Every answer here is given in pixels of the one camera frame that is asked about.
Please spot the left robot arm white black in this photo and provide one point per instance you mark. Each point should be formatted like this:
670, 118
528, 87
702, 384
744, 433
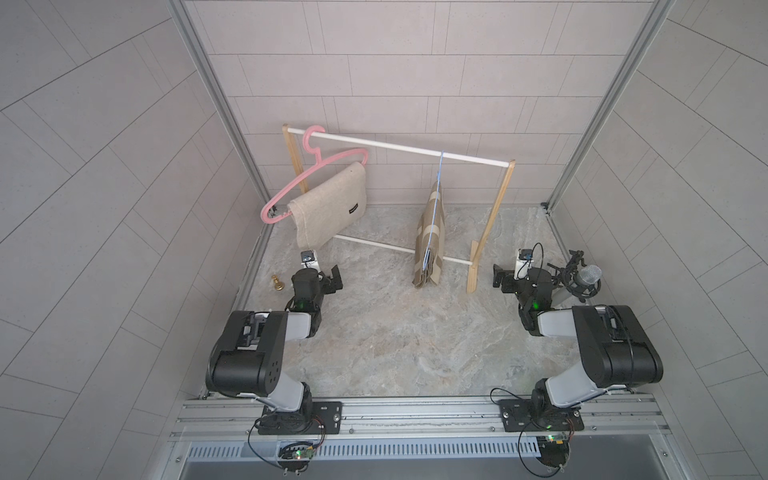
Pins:
247, 360

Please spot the beige scarf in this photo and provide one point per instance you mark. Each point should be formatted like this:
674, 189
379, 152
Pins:
329, 208

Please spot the gold chess piece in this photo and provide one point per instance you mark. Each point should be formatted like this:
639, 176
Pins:
277, 283

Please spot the right aluminium corner post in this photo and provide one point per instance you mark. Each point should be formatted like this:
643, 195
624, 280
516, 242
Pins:
648, 31

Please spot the right circuit board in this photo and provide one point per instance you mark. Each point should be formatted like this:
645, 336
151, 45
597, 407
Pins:
554, 452

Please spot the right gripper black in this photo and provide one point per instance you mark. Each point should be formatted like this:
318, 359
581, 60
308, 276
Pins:
507, 280

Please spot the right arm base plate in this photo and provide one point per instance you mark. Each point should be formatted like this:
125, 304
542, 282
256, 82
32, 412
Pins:
526, 415

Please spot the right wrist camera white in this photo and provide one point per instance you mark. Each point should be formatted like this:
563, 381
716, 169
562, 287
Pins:
524, 262

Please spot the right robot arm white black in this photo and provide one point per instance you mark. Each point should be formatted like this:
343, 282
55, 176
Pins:
614, 351

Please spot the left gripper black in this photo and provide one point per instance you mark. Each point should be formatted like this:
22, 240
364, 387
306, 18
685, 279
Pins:
326, 282

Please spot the left circuit board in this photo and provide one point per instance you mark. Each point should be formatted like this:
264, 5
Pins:
295, 457

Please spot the brown striped scarf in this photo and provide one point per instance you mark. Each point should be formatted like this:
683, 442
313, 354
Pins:
420, 279

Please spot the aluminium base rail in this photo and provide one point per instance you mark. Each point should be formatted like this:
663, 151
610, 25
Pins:
223, 419

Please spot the aluminium corner post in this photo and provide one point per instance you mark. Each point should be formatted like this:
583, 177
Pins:
192, 40
648, 31

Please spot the circuit board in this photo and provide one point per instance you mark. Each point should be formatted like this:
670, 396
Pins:
295, 457
554, 452

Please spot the wooden clothes rack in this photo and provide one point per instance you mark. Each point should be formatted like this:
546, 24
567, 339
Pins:
477, 247

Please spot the pink plastic hanger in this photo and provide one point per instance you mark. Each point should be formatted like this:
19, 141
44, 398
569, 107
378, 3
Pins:
267, 214

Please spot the left aluminium corner post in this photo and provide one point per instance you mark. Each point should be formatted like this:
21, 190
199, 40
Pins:
192, 40

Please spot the light blue wire hanger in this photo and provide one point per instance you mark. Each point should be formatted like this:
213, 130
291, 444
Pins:
432, 223

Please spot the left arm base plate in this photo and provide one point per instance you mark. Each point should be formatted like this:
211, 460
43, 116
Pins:
313, 418

